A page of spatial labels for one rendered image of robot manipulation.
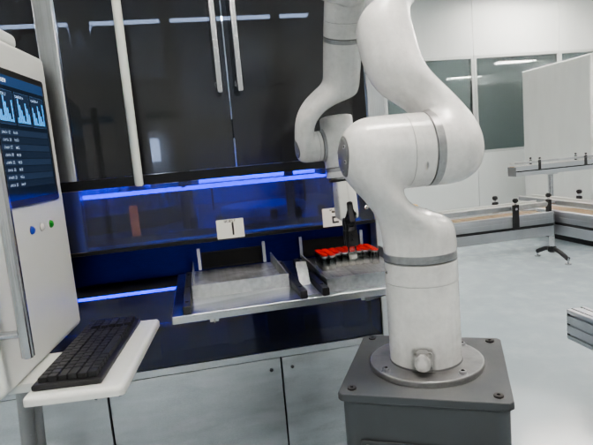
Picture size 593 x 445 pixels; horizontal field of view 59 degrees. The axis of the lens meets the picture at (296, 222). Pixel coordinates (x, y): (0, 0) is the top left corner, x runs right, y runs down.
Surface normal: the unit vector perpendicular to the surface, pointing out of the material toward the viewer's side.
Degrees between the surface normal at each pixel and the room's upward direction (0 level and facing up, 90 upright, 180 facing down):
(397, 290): 90
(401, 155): 96
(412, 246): 89
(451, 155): 102
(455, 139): 79
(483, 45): 90
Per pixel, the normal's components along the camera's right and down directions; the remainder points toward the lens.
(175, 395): 0.19, 0.11
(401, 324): -0.77, 0.15
